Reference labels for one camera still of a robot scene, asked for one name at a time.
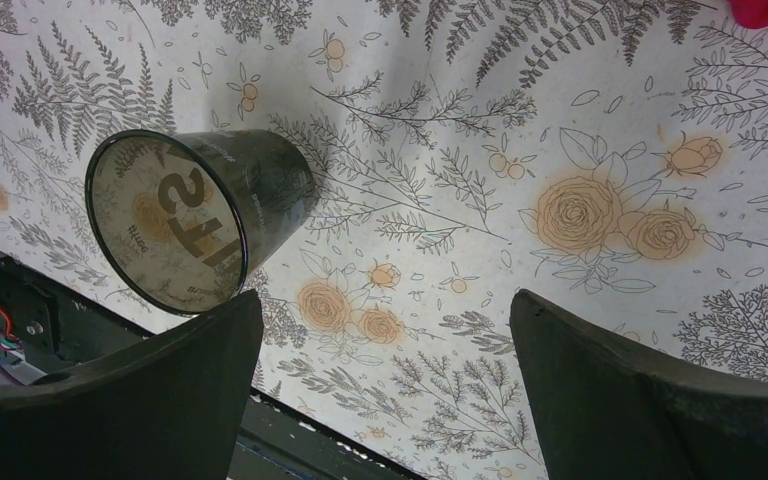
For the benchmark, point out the dark translucent coffee cup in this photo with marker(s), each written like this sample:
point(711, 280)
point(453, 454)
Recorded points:
point(184, 219)

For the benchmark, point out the red cloth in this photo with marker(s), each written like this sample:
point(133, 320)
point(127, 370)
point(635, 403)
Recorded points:
point(751, 14)

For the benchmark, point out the floral table mat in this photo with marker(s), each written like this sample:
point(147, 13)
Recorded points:
point(610, 156)

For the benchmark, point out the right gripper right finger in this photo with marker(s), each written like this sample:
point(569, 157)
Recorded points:
point(607, 407)

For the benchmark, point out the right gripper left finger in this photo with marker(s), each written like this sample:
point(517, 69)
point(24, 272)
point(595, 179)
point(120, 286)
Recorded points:
point(168, 407)

